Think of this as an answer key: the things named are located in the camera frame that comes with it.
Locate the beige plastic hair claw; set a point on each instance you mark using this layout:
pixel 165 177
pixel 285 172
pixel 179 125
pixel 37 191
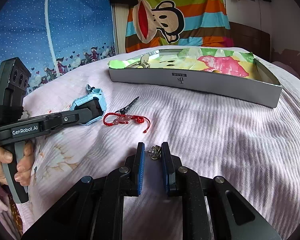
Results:
pixel 143 63

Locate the blue dotted fabric wardrobe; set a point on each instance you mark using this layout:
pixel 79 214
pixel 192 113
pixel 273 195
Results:
pixel 53 37

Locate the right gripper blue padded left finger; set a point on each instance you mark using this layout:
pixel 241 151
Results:
pixel 136 165

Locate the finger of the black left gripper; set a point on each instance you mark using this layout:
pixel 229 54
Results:
pixel 67 119

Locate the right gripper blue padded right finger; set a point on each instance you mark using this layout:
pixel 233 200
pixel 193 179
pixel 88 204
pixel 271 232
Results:
pixel 170 164

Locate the black hair clip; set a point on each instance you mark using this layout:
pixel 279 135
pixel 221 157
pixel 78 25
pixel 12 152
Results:
pixel 126 109

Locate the light blue kids smartwatch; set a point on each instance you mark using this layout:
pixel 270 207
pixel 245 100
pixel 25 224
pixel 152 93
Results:
pixel 95 101

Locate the small gold ring charm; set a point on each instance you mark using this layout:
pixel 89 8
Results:
pixel 154 152

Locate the grey cardboard tray colourful lining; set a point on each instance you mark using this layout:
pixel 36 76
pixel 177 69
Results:
pixel 221 71

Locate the person's left hand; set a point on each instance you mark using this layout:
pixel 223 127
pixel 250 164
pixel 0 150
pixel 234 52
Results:
pixel 23 174

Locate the striped monkey cartoon curtain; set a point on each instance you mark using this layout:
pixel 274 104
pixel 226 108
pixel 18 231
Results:
pixel 154 23

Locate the dark wooden headboard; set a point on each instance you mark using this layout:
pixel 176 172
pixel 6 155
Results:
pixel 251 39

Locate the pink pillow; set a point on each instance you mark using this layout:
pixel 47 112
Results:
pixel 286 68

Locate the pink bed blanket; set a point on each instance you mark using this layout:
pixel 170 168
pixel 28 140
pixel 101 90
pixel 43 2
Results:
pixel 257 149

